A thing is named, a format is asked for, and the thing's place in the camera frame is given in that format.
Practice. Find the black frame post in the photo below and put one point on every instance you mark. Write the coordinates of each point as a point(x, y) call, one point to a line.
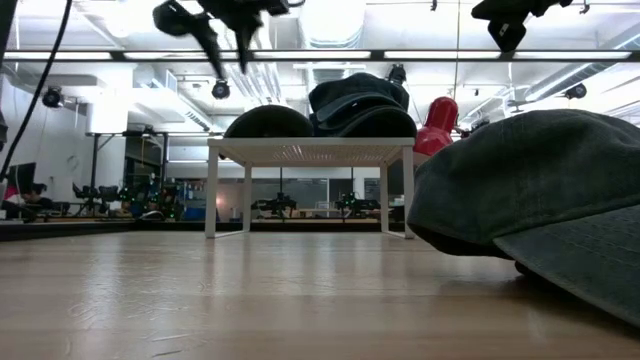
point(6, 25)

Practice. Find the blue bin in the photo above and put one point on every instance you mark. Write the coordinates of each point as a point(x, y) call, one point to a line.
point(194, 214)

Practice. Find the black background robot arm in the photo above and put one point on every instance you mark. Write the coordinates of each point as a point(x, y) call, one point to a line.
point(355, 205)
point(277, 205)

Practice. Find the red desk lamp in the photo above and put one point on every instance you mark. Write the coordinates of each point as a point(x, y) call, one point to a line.
point(440, 120)

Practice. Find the black table edge rail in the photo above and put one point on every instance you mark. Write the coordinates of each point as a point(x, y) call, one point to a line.
point(100, 229)

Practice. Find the teal blue baseball cap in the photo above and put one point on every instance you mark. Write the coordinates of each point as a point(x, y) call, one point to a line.
point(270, 122)

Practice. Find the person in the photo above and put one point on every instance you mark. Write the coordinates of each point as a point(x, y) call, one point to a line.
point(32, 200)

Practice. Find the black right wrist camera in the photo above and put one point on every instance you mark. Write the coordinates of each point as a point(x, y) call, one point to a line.
point(506, 35)

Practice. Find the green lit background robot arm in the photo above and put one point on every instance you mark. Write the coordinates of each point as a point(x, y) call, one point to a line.
point(165, 205)

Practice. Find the dark computer monitor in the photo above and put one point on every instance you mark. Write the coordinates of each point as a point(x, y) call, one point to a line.
point(22, 177)

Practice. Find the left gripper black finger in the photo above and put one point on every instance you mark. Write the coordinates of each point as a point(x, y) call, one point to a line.
point(243, 47)
point(210, 50)

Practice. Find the black overhead frame beam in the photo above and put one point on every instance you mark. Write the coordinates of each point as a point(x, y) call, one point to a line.
point(377, 55)

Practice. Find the grey baseball cap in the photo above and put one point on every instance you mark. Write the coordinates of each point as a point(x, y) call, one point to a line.
point(525, 175)

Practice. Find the black background station frame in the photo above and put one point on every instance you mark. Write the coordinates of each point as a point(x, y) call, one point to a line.
point(94, 165)

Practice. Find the black ceiling spotlight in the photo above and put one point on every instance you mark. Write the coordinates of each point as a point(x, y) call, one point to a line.
point(220, 90)
point(397, 74)
point(52, 97)
point(576, 91)

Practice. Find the white ceiling duct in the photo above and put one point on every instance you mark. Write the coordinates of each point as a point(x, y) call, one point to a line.
point(332, 22)

